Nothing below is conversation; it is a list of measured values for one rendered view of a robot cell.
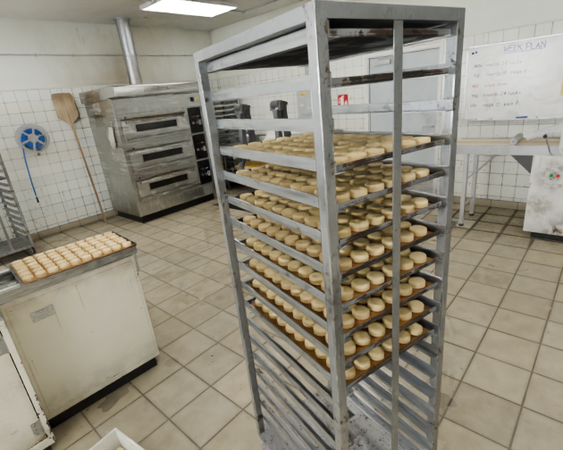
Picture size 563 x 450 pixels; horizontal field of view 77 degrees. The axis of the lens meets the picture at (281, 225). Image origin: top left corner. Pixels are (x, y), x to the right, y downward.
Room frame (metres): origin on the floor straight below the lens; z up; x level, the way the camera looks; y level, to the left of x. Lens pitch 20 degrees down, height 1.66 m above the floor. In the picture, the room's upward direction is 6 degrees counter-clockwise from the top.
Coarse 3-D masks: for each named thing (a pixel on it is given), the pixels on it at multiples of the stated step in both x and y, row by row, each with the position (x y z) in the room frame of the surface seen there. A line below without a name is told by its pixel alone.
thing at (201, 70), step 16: (208, 80) 1.28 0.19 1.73; (208, 96) 1.28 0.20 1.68; (208, 112) 1.28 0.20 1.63; (208, 128) 1.27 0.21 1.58; (208, 144) 1.29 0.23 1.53; (224, 192) 1.28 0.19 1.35; (224, 208) 1.28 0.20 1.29; (224, 224) 1.27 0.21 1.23; (224, 240) 1.29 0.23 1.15; (240, 288) 1.28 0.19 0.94; (240, 304) 1.28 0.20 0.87; (240, 320) 1.27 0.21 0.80; (256, 384) 1.28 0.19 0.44; (256, 400) 1.28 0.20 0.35; (256, 416) 1.27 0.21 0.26
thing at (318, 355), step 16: (256, 304) 1.26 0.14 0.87; (272, 320) 1.16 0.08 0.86; (288, 336) 1.05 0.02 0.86; (400, 336) 0.96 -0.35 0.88; (416, 336) 0.98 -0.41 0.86; (320, 352) 0.93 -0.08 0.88; (368, 352) 0.90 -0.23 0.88; (384, 352) 0.92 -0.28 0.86; (352, 368) 0.84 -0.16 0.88; (368, 368) 0.86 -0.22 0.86
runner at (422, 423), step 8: (368, 376) 1.26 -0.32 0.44; (368, 384) 1.24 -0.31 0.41; (376, 384) 1.22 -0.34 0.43; (376, 392) 1.19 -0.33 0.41; (384, 392) 1.18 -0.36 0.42; (400, 400) 1.11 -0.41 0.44; (400, 408) 1.10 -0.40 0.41; (408, 408) 1.08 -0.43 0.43; (408, 416) 1.06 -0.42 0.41; (416, 416) 1.04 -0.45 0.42; (416, 424) 1.02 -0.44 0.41; (424, 424) 1.01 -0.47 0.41; (432, 424) 0.99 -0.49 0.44; (424, 432) 0.98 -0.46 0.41; (432, 432) 0.98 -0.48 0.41
